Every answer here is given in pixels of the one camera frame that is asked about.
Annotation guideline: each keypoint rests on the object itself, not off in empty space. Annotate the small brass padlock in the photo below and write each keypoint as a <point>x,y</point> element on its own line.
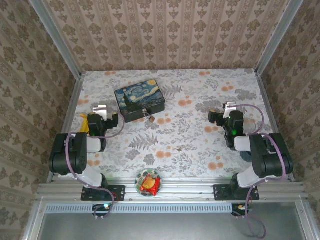
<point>152,119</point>

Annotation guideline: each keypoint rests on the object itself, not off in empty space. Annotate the starry night tin box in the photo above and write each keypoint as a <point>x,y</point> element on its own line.
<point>140,92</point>

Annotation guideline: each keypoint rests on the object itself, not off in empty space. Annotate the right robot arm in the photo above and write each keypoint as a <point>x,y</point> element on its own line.
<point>270,160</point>

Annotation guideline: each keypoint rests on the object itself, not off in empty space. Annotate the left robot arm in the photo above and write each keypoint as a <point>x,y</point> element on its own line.
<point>67,155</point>

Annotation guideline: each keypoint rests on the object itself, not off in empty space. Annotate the yellow banana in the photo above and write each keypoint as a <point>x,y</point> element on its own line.
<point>85,126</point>

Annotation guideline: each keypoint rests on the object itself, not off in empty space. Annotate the floral patterned tablecloth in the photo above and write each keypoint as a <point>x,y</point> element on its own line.
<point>200,82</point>

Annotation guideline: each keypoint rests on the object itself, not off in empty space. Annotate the patterned round plate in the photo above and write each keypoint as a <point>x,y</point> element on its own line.
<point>139,178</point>

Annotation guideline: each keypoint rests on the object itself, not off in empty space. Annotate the red snack packet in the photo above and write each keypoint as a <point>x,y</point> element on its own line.
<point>150,186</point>

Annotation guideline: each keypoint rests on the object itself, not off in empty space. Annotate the small circuit board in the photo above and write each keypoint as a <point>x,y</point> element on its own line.
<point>101,207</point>
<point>240,207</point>

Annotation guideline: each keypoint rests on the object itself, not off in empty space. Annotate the grey metal panel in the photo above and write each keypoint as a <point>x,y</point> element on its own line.
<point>162,227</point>

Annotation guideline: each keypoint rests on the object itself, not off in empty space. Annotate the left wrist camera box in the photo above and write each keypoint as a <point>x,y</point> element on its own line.
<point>101,111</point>

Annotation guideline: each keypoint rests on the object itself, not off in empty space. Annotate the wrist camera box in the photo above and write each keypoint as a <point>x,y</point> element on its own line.
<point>228,108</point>
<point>101,111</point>

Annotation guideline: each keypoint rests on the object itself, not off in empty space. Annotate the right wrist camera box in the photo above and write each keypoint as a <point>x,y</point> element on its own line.
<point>228,108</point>

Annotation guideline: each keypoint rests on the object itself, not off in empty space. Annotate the aluminium side rail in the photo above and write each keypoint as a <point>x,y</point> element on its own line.
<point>66,125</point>
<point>267,100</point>

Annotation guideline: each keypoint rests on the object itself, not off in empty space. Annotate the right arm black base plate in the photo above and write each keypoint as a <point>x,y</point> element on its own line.
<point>220,193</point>

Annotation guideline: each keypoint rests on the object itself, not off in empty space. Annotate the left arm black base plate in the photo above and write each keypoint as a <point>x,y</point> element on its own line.
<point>120,193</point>

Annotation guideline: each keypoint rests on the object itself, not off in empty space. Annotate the aluminium table edge rail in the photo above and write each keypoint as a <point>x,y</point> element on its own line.
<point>187,187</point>

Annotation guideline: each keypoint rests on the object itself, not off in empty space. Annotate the aluminium frame post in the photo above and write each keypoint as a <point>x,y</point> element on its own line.
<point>56,37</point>
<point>276,37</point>

